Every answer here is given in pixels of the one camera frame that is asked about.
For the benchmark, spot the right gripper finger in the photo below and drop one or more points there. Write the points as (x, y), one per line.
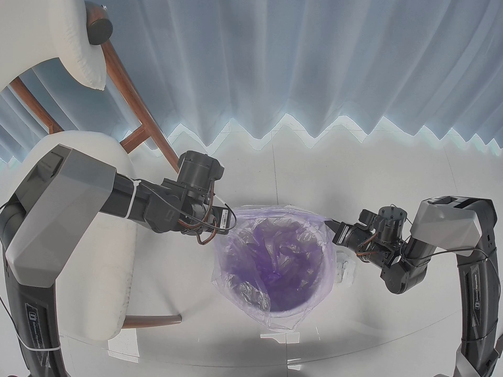
(334, 226)

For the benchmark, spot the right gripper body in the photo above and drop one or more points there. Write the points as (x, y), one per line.
(355, 237)

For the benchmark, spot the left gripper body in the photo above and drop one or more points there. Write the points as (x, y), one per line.
(220, 220)

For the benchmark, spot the white plastic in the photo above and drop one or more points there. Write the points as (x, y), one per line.
(345, 267)

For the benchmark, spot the purple plastic bag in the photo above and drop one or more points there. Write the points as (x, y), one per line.
(275, 257)

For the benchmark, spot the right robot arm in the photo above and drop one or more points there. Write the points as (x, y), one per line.
(444, 226)

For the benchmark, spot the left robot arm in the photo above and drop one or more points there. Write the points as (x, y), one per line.
(59, 210)

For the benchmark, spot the white trash bin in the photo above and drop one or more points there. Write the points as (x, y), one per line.
(291, 312)

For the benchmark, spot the wooden chair with white cushions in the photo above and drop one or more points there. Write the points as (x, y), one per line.
(110, 273)

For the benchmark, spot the pale blue curtain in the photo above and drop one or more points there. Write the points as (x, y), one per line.
(275, 53)

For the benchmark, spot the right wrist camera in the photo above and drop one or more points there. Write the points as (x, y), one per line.
(368, 217)

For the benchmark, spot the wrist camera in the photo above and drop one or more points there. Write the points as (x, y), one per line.
(368, 217)
(215, 169)

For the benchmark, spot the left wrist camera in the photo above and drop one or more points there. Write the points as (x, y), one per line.
(215, 169)

